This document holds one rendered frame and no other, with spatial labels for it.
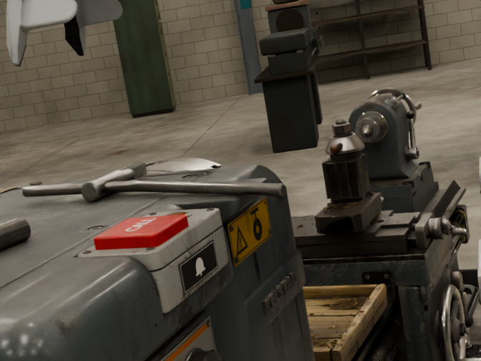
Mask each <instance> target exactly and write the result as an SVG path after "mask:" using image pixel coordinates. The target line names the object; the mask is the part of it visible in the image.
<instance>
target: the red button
mask: <svg viewBox="0 0 481 361"><path fill-rule="evenodd" d="M188 226H189V225H188V218H187V216H186V215H184V214H183V215H172V216H152V217H142V218H128V219H126V220H124V221H123V222H121V223H119V224H117V225H116V226H113V227H112V228H110V229H108V230H106V231H105V232H103V233H101V234H99V235H98V236H95V238H94V246H95V250H105V249H131V248H145V247H151V246H154V247H156V246H159V245H161V244H163V243H164V242H166V241H167V240H169V239H171V238H172V237H173V236H175V235H176V234H178V233H180V232H181V231H182V230H184V229H185V228H187V227H188Z"/></svg>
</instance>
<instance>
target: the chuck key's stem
mask: <svg viewBox="0 0 481 361"><path fill-rule="evenodd" d="M146 174H147V168H146V164H145V163H135V164H133V165H130V166H128V167H126V168H124V170H122V171H121V170H114V171H111V172H109V173H107V174H104V175H102V176H100V177H98V178H95V179H94V180H91V181H89V182H86V183H85V184H84V185H83V186H82V189H81V192H82V196H83V198H84V199H85V200H86V201H89V202H95V201H97V200H99V199H101V198H103V197H105V196H107V195H109V194H111V193H106V191H105V182H113V181H130V180H135V179H137V178H139V177H141V176H143V175H146Z"/></svg>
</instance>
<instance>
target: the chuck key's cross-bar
mask: <svg viewBox="0 0 481 361"><path fill-rule="evenodd" d="M83 185H84V183H75V184H61V185H48V186H25V187H23V189H22V194H23V196H24V197H35V196H63V195H78V194H82V192H81V189H82V186H83ZM105 191H106V193H121V192H158V193H203V194H226V195H249V196H284V195H285V194H286V186H285V184H283V183H231V182H196V181H161V180H126V181H113V182H105Z"/></svg>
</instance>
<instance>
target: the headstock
mask: <svg viewBox="0 0 481 361"><path fill-rule="evenodd" d="M255 178H266V179H267V181H268V183H282V181H281V180H280V179H279V178H278V176H277V175H276V174H275V173H274V172H273V171H272V170H270V169H269V168H267V167H265V166H263V165H243V166H235V167H227V168H211V169H203V170H189V171H180V172H172V173H157V174H149V175H143V176H141V177H139V178H137V179H135V180H131V181H196V182H223V181H237V180H246V179H255ZM17 187H18V188H13V189H11V190H8V191H5V192H4V193H0V224H1V223H5V222H7V221H10V220H12V219H15V218H18V217H22V218H24V219H25V220H26V221H27V222H28V223H29V225H30V229H31V235H30V237H29V238H28V239H27V240H25V241H22V242H19V243H17V244H14V245H13V246H10V247H7V248H5V249H2V250H0V361H315V357H314V349H313V345H312V340H311V332H310V327H309V323H308V315H307V310H306V302H305V297H304V292H303V286H304V285H305V283H306V277H305V273H304V267H303V259H302V255H301V251H300V250H296V242H295V238H294V233H293V225H292V220H291V212H290V208H289V203H288V195H287V191H286V194H285V195H284V196H259V197H258V198H257V199H256V200H254V201H253V202H251V203H249V204H248V205H247V206H246V207H244V208H243V209H241V210H240V211H239V212H237V213H236V214H234V215H233V216H231V217H230V218H229V219H227V220H226V221H224V222H223V223H222V226H223V233H224V237H225V245H226V249H227V253H228V264H227V265H226V266H225V267H223V268H222V269H221V270H220V271H219V272H218V273H217V274H215V275H214V276H212V277H211V278H210V279H209V280H207V281H206V283H204V284H203V285H202V286H201V287H199V288H198V289H197V290H195V291H194V292H193V293H192V294H191V295H190V296H189V297H187V298H186V299H184V300H183V301H182V302H181V303H179V305H177V306H176V307H175V308H174V309H172V310H171V311H170V312H168V313H165V314H163V313H162V307H161V303H160V296H159V292H158V290H157V285H156V283H155V280H154V279H153V277H152V274H151V273H150V272H149V271H148V270H147V268H146V267H145V266H144V265H143V264H141V263H140V262H139V261H138V260H137V259H134V258H132V257H130V256H96V257H82V258H78V257H77V256H78V254H79V253H81V252H83V251H84V250H86V249H88V248H89V247H91V246H93V245H94V238H95V236H98V235H99V234H101V233H103V232H105V231H106V230H108V229H110V228H112V227H113V226H116V225H117V224H119V223H121V222H123V221H124V220H126V219H128V218H142V217H143V216H145V215H147V214H149V213H152V212H165V211H184V209H182V208H181V207H179V206H176V205H174V204H171V203H174V202H176V201H179V200H181V199H184V198H188V197H191V196H196V195H199V194H202V193H158V192H121V193H111V194H109V195H107V196H105V197H103V198H101V199H99V200H97V201H95V202H89V201H86V200H85V199H84V198H83V196H82V194H78V195H63V196H35V197H24V196H23V194H22V189H23V187H25V186H17Z"/></svg>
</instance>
